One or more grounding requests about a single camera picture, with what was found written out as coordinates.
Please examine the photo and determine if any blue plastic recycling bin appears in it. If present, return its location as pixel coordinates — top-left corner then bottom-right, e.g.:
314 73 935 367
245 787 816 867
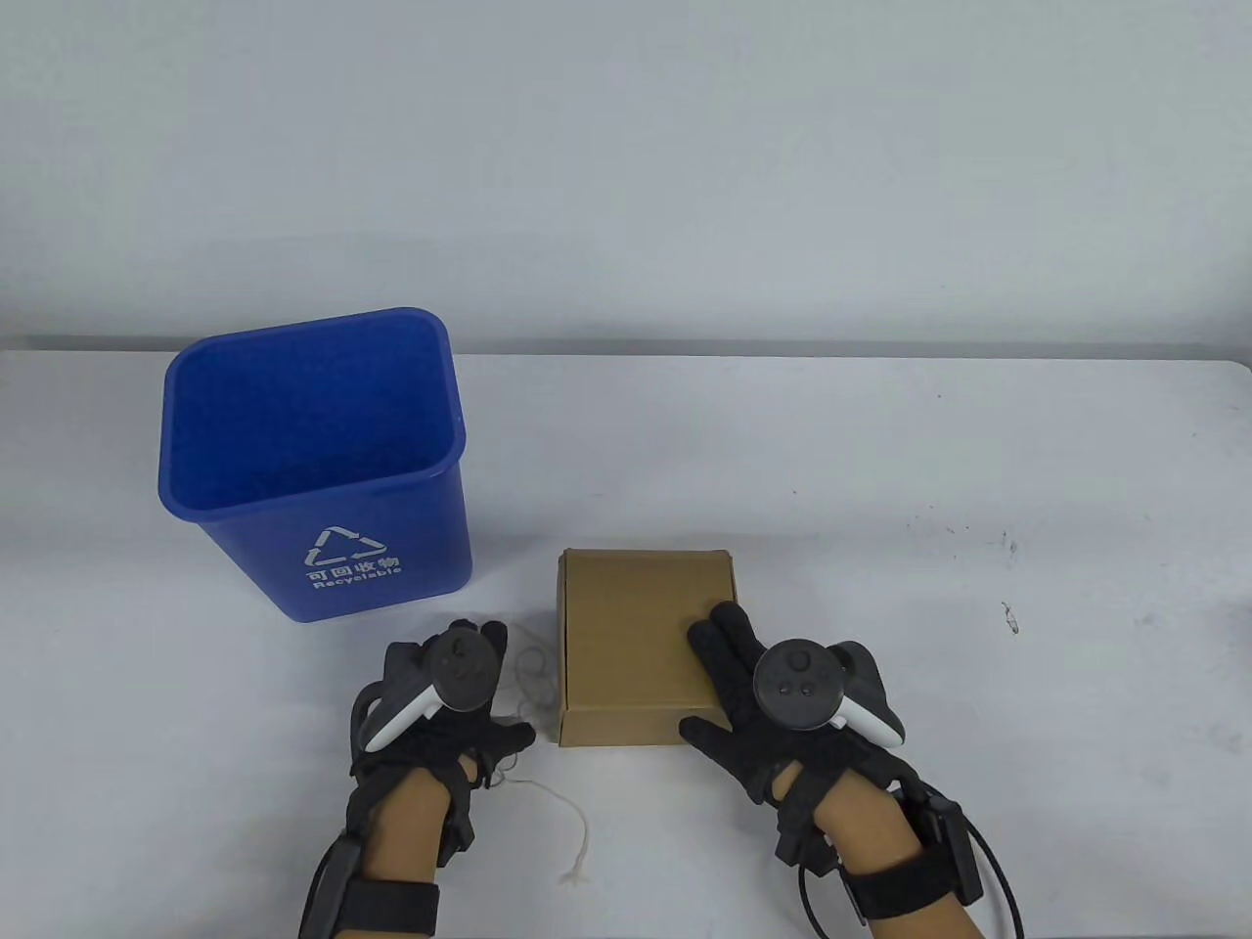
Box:
158 307 473 624

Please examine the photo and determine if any black right wrist strap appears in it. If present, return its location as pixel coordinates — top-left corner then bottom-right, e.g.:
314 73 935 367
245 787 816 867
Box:
843 851 967 922

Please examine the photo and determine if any grey hand controller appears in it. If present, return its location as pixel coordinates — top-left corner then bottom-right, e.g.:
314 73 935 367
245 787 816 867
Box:
350 631 496 754
751 639 907 749

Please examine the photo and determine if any person's left forearm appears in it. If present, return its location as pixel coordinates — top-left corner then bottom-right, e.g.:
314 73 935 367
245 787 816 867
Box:
354 768 459 939

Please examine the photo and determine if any black wrist box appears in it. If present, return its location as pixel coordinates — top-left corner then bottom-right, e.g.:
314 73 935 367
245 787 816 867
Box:
915 797 986 906
313 839 365 939

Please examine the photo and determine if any person's right forearm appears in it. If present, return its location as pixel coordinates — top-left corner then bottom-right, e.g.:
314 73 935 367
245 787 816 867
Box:
817 773 979 939

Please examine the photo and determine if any grey left hand controller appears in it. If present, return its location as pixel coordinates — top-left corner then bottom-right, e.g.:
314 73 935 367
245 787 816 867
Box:
350 631 496 754

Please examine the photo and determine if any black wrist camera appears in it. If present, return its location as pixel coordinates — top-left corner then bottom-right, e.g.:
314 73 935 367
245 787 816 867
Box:
776 773 844 872
438 773 477 868

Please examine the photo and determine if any person's left hand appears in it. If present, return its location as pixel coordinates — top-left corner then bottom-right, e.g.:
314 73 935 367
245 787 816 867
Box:
347 618 537 815

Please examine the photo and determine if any black left wrist strap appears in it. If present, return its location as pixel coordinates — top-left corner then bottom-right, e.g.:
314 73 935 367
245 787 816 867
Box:
340 880 441 935

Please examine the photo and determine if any person's right hand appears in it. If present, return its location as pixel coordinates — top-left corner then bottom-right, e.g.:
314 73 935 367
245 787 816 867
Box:
680 604 922 808

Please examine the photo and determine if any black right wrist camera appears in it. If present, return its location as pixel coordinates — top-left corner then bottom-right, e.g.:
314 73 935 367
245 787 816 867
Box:
776 773 844 872

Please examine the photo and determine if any thin black cable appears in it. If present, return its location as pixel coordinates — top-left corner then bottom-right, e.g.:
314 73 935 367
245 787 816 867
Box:
797 859 864 939

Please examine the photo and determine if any brown cardboard box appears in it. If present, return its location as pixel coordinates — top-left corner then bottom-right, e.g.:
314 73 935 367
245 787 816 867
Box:
556 548 735 749

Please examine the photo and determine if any white twine knot string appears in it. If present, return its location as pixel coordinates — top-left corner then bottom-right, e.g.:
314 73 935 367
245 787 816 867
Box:
489 641 594 887

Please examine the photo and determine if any black left wrist box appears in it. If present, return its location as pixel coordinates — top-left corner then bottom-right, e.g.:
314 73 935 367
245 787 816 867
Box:
313 839 365 939

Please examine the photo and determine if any black right wrist box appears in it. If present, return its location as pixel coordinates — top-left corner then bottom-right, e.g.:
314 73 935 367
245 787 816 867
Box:
915 797 986 906

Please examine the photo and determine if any black wrist strap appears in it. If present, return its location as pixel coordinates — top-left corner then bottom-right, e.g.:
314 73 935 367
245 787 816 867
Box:
843 851 967 922
340 880 441 935

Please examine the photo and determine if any grey right hand controller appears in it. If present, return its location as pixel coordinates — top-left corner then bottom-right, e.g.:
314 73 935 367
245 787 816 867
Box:
751 639 907 749

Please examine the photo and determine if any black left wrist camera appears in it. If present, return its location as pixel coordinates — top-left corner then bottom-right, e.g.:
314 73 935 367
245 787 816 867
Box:
438 773 477 868

